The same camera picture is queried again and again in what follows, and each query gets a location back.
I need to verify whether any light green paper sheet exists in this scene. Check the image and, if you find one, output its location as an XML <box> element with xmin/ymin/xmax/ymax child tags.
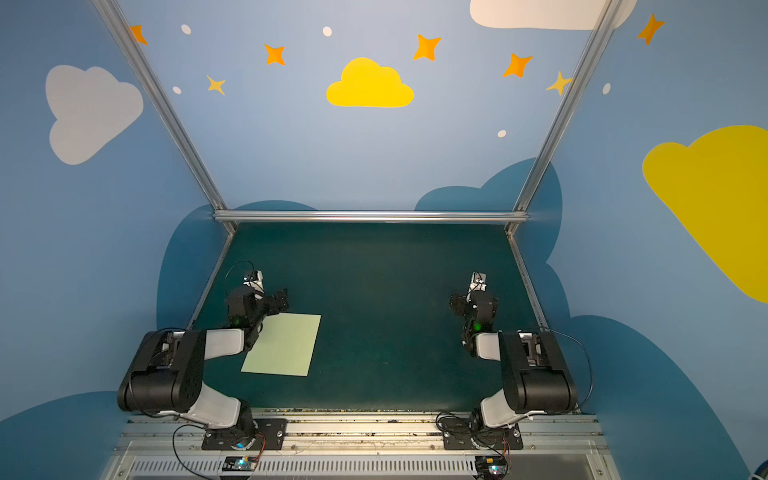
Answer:
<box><xmin>241</xmin><ymin>313</ymin><xmax>321</xmax><ymax>377</ymax></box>

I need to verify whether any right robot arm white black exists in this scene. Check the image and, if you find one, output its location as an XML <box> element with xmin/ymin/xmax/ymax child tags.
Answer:
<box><xmin>449</xmin><ymin>289</ymin><xmax>579</xmax><ymax>435</ymax></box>

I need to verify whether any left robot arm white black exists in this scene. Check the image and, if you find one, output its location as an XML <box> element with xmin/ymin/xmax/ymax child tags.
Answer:
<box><xmin>117</xmin><ymin>282</ymin><xmax>289</xmax><ymax>451</ymax></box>

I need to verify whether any dark green table mat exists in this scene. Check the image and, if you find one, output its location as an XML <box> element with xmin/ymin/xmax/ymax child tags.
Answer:
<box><xmin>157</xmin><ymin>223</ymin><xmax>537</xmax><ymax>411</ymax></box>

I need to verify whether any back horizontal aluminium bar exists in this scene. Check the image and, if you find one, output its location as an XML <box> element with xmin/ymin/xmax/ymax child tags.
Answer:
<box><xmin>214</xmin><ymin>210</ymin><xmax>528</xmax><ymax>224</ymax></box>

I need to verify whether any right green controller board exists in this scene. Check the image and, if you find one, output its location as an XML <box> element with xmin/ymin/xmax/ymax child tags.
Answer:
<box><xmin>475</xmin><ymin>456</ymin><xmax>508</xmax><ymax>479</ymax></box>

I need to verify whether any green controller board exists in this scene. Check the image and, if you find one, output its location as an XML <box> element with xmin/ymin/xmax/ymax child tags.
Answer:
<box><xmin>475</xmin><ymin>456</ymin><xmax>508</xmax><ymax>479</ymax></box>
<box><xmin>222</xmin><ymin>456</ymin><xmax>259</xmax><ymax>472</ymax></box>

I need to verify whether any left green controller board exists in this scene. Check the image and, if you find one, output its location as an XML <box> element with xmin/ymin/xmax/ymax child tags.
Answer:
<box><xmin>222</xmin><ymin>456</ymin><xmax>259</xmax><ymax>472</ymax></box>

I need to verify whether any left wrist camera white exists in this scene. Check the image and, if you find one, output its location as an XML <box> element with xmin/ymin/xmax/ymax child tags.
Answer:
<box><xmin>243</xmin><ymin>270</ymin><xmax>264</xmax><ymax>295</ymax></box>

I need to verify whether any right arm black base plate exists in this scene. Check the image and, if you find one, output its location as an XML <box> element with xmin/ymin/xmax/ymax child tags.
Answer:
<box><xmin>436</xmin><ymin>416</ymin><xmax>524</xmax><ymax>452</ymax></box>

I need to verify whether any right aluminium frame post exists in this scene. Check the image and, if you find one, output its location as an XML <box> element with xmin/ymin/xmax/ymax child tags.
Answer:
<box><xmin>514</xmin><ymin>0</ymin><xmax>623</xmax><ymax>213</ymax></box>

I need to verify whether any aluminium frame post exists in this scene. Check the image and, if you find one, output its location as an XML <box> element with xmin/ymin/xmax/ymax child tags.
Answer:
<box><xmin>92</xmin><ymin>0</ymin><xmax>227</xmax><ymax>210</ymax></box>
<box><xmin>514</xmin><ymin>0</ymin><xmax>623</xmax><ymax>213</ymax></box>

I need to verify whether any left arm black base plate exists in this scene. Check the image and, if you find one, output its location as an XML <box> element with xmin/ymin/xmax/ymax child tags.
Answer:
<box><xmin>201</xmin><ymin>418</ymin><xmax>288</xmax><ymax>451</ymax></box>

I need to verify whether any aluminium front rail bed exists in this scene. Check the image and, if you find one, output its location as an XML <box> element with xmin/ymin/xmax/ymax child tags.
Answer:
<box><xmin>102</xmin><ymin>409</ymin><xmax>620</xmax><ymax>479</ymax></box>

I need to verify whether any left aluminium frame post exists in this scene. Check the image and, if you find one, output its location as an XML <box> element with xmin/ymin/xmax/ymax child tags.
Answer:
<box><xmin>92</xmin><ymin>0</ymin><xmax>227</xmax><ymax>210</ymax></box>

